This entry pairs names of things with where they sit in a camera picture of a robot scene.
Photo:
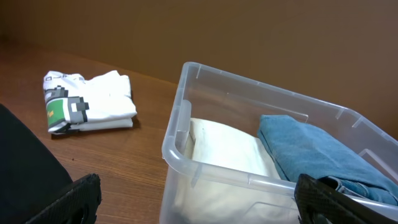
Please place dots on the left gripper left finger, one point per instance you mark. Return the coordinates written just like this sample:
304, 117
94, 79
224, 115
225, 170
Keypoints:
77, 203

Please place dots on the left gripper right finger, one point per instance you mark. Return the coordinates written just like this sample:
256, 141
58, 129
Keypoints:
319, 203

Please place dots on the blue jeans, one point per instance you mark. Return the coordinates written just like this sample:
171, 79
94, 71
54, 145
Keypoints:
300, 148

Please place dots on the cream cloth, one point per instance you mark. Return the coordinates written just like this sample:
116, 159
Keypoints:
230, 149

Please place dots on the clear plastic storage container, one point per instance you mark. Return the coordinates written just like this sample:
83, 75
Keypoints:
209, 93

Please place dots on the black folded garment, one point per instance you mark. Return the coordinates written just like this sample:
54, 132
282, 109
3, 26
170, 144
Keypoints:
31, 176

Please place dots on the white pixel-print folded shirt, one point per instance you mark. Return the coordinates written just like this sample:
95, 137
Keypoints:
74, 104

